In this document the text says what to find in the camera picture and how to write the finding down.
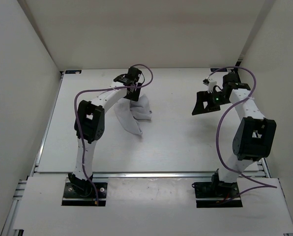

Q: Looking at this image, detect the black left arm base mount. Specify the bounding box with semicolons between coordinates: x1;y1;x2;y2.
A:
61;178;108;207

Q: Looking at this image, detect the blue corner label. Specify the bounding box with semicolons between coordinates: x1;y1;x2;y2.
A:
210;68;223;72
65;70;82;74

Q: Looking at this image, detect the aluminium left front frame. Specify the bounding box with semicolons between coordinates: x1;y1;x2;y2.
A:
0;179;30;236

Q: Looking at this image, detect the blue left corner label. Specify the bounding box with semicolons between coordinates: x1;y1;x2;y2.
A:
65;70;82;74

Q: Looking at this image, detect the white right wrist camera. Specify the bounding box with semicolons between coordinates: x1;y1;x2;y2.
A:
203;77;217;93

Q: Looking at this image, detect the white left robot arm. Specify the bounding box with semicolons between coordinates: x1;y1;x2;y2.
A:
68;65;144;197

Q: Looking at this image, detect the white fabric skirt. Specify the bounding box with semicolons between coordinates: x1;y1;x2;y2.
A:
113;94;152;136

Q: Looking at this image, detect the blue right corner label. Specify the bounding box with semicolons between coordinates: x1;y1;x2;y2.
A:
210;68;223;72

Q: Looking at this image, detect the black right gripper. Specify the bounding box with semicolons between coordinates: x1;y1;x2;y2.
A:
191;90;231;116

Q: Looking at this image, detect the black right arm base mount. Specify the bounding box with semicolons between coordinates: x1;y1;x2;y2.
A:
192;174;243;208

